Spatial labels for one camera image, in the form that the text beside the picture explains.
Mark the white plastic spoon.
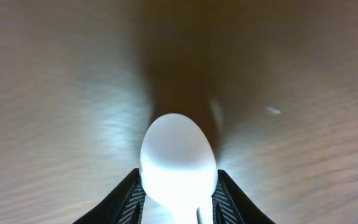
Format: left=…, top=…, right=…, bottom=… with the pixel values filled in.
left=139, top=113, right=218, bottom=223

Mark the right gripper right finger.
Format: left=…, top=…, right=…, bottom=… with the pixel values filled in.
left=212, top=169, right=275, bottom=224

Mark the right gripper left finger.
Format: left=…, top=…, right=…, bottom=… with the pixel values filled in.
left=73, top=168, right=145, bottom=224

